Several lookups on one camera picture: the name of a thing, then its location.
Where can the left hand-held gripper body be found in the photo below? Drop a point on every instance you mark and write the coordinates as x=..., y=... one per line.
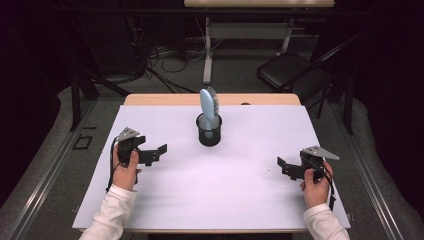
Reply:
x=128, y=146

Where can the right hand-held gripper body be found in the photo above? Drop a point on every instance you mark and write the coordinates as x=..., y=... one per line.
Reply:
x=316, y=156

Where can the black mesh cup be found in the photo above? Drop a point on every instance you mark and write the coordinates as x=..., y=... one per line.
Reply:
x=204, y=140

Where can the light blue hairbrush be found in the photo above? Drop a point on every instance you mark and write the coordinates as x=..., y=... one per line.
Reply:
x=207, y=103

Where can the person's left hand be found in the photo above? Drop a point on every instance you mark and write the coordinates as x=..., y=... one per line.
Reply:
x=125, y=176

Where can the person's right hand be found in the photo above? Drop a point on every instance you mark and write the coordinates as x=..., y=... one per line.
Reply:
x=316, y=193

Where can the wooden table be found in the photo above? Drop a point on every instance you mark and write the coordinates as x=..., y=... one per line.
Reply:
x=160, y=99

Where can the black metal stand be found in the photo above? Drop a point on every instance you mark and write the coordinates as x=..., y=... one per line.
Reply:
x=348, y=106
x=76, y=100

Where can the white board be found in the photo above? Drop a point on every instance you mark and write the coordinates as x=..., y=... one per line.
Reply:
x=216, y=186

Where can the black folding chair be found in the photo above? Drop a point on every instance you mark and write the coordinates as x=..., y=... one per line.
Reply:
x=286, y=71

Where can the white desk with wooden top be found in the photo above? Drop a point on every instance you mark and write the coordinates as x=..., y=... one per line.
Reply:
x=246, y=31

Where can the metal floor rail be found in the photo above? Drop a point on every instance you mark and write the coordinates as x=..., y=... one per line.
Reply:
x=366, y=180
x=50, y=173

